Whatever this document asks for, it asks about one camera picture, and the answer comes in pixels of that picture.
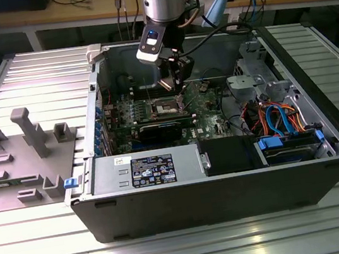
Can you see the black graphics card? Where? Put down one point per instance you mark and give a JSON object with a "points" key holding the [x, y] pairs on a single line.
{"points": [[161, 133]]}

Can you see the grey case release latch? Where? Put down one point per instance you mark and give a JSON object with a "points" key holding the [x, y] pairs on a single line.
{"points": [[94, 53]]}

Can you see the black plastic shroud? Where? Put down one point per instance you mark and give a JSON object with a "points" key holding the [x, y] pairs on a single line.
{"points": [[225, 157]]}

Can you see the hard disk in blue carrier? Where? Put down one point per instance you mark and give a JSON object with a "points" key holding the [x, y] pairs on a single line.
{"points": [[269, 143]]}

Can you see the grey parts rack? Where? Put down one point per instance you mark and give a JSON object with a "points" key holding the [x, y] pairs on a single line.
{"points": [[13, 169]]}

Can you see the black open PC case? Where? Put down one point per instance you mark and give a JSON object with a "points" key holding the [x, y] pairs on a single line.
{"points": [[200, 205]]}

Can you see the silver CPU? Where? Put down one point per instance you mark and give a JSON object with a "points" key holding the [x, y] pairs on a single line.
{"points": [[166, 83]]}

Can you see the CPU socket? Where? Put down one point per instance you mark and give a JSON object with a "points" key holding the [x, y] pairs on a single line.
{"points": [[166, 108]]}

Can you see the round coin battery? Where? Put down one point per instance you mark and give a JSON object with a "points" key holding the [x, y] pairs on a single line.
{"points": [[203, 87]]}

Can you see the thin metal locking lever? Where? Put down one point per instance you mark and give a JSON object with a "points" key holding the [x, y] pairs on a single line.
{"points": [[148, 90]]}

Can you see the blue plastic case latch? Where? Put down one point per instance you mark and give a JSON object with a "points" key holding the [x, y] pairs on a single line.
{"points": [[71, 183]]}

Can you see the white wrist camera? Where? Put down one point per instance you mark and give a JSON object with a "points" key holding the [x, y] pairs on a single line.
{"points": [[146, 55]]}

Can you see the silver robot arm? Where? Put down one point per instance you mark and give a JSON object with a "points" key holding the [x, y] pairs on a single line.
{"points": [[164, 3]]}

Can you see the green motherboard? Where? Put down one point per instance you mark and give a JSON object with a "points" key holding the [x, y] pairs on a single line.
{"points": [[205, 112]]}

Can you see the grey power supply unit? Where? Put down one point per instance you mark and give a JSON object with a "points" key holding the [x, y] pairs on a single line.
{"points": [[109, 174]]}

